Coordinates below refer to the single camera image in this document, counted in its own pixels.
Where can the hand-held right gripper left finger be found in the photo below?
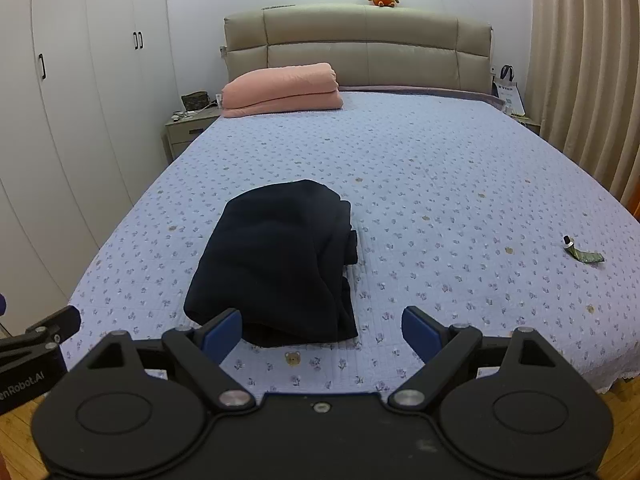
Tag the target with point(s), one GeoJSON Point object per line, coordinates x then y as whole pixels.
{"type": "Point", "coordinates": [223, 332]}

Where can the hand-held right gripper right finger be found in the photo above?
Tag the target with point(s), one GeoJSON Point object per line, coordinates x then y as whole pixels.
{"type": "Point", "coordinates": [419, 332]}

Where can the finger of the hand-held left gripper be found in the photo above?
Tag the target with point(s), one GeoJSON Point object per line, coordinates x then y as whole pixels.
{"type": "Point", "coordinates": [57, 325]}

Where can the dark navy garment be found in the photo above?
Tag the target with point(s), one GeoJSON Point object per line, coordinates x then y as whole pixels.
{"type": "Point", "coordinates": [272, 255]}

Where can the bed with floral bedspread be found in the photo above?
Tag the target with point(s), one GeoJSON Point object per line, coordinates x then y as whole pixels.
{"type": "Point", "coordinates": [440, 175]}

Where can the small green tube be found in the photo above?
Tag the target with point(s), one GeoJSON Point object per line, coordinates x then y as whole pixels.
{"type": "Point", "coordinates": [582, 252]}

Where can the beige nightstand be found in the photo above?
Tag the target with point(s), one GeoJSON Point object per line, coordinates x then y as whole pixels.
{"type": "Point", "coordinates": [187, 135]}

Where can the white wardrobe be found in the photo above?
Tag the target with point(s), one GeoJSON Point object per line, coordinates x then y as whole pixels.
{"type": "Point", "coordinates": [75, 110]}

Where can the dark patterned pouch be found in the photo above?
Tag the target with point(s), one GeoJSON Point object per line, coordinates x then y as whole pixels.
{"type": "Point", "coordinates": [194, 101]}

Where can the purple bed sheet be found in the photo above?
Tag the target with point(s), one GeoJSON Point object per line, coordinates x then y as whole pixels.
{"type": "Point", "coordinates": [440, 94]}

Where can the pink folded blanket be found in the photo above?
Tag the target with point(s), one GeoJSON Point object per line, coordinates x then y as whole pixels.
{"type": "Point", "coordinates": [285, 87]}

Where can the white tote bag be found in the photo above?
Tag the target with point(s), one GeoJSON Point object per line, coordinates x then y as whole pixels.
{"type": "Point", "coordinates": [510, 95]}

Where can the beige padded headboard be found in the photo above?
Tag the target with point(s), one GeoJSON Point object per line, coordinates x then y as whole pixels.
{"type": "Point", "coordinates": [360, 42]}

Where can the beige curtain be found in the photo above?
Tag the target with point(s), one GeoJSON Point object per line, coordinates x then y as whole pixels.
{"type": "Point", "coordinates": [585, 60]}

